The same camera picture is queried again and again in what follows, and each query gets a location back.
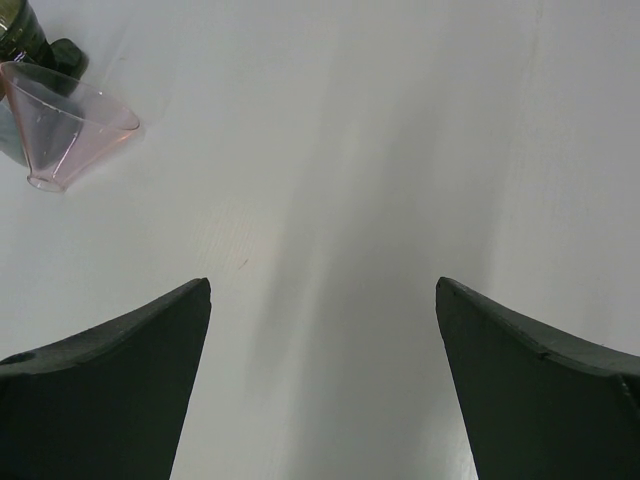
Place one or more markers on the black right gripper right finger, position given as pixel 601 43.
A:
pixel 537 402

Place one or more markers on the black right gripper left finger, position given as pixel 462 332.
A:
pixel 109 402

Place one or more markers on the dark glass jar wooden band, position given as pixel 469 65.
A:
pixel 24 40

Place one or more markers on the pink transparent cone dripper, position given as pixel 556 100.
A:
pixel 64 124

